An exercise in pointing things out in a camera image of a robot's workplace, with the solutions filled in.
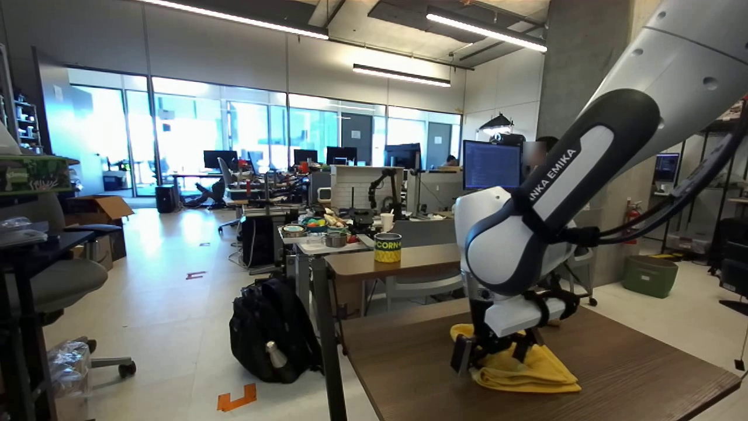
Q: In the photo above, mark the orange floor tape mark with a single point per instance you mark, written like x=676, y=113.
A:
x=233, y=400

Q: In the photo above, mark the red fire extinguisher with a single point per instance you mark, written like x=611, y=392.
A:
x=628, y=212

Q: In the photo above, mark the clear plastic water bottle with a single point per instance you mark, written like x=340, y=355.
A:
x=67, y=375

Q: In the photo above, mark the yellow green tin can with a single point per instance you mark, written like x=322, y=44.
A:
x=385, y=248

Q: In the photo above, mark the blue screen computer monitor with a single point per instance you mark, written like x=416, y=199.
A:
x=492, y=167

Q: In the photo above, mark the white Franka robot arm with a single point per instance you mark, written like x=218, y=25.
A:
x=506, y=243

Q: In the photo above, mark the open cardboard box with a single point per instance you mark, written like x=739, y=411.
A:
x=101, y=212

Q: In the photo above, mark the grey plastic chair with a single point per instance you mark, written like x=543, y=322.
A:
x=420, y=233

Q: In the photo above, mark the small black desk robot arm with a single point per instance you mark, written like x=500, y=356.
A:
x=385, y=189

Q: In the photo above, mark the grey office swivel chair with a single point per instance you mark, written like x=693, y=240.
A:
x=65, y=281

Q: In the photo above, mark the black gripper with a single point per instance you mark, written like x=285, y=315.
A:
x=499, y=342

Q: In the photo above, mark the black metal shelf rack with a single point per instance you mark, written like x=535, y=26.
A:
x=732, y=236

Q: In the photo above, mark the black backpack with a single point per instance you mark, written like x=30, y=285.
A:
x=268, y=320

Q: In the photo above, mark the yellow towel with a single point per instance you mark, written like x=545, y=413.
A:
x=538, y=375

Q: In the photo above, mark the black desk lamp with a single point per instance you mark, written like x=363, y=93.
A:
x=496, y=122

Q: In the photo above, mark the green storage box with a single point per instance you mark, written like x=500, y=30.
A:
x=30, y=175

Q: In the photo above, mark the brown wooden desk black legs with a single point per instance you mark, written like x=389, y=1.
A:
x=389, y=261

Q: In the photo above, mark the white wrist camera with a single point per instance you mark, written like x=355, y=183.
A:
x=522, y=315

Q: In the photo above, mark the long ceiling light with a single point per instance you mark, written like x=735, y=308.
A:
x=481, y=32
x=233, y=17

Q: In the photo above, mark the green plastic crate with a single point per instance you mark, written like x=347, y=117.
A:
x=647, y=275

